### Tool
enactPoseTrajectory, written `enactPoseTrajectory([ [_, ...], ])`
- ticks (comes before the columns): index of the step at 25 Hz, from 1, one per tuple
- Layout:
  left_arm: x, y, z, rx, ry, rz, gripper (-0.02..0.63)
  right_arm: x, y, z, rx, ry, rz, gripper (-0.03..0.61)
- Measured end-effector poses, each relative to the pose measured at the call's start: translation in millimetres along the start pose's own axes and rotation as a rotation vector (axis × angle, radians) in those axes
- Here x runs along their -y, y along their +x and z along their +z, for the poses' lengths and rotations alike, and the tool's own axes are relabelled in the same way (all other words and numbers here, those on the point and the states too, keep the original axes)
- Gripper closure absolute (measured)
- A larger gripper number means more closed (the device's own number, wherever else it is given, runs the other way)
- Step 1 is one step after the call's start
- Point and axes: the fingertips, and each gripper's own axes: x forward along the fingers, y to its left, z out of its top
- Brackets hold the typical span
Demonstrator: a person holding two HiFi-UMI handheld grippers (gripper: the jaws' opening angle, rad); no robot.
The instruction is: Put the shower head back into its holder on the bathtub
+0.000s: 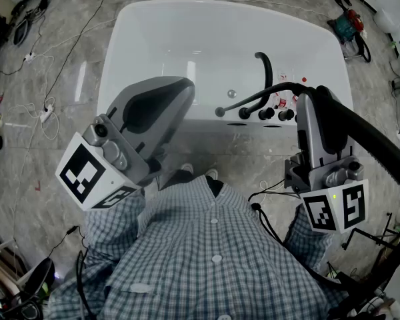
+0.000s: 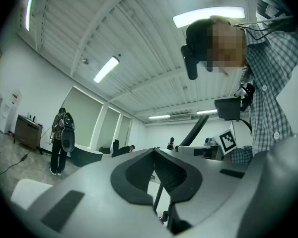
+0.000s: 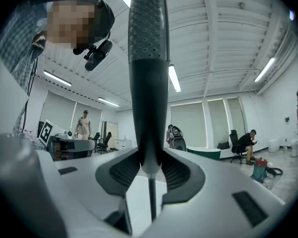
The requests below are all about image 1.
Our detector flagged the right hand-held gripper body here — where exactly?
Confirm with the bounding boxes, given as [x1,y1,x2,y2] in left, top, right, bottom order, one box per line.
[284,85,370,235]

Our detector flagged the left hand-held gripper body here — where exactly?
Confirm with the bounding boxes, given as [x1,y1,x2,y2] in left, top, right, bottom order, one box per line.
[55,75,197,212]

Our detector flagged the black shower hose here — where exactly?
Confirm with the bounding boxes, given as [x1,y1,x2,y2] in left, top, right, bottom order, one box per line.
[215,81,307,118]

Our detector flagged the person's left forearm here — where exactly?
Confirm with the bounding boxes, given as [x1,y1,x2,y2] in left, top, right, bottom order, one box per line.
[83,188,147,269]

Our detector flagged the person's right forearm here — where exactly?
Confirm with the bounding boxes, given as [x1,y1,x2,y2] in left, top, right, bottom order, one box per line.
[283,203,336,273]

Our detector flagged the white bathtub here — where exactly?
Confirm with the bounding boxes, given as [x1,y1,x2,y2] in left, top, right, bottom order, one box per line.
[96,0,354,129]

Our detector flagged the pile of clear plastic bottles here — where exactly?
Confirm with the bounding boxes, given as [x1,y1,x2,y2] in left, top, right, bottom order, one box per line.
[273,73,301,111]

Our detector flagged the person's black trousers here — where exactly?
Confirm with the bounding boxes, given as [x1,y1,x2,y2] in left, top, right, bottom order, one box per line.
[159,169,229,198]

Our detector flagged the black curved faucet spout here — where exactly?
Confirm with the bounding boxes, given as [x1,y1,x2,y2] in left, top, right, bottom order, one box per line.
[238,51,274,120]

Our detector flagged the green and red machine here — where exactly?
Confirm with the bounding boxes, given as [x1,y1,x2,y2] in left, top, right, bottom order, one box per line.
[327,8,369,45]

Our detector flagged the person's checked shirt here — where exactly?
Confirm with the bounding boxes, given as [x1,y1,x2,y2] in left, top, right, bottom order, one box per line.
[48,175,349,320]

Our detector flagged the black metal rack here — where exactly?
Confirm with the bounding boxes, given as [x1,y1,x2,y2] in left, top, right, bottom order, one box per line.
[341,211,400,320]

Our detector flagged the black chair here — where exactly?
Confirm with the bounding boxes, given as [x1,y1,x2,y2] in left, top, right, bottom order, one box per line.
[6,257,56,320]

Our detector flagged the thick black gripper cable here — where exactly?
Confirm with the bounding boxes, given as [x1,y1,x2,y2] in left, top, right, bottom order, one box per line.
[248,202,346,286]

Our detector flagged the black floor cable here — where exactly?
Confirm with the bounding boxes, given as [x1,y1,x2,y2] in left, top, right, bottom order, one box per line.
[43,0,123,108]

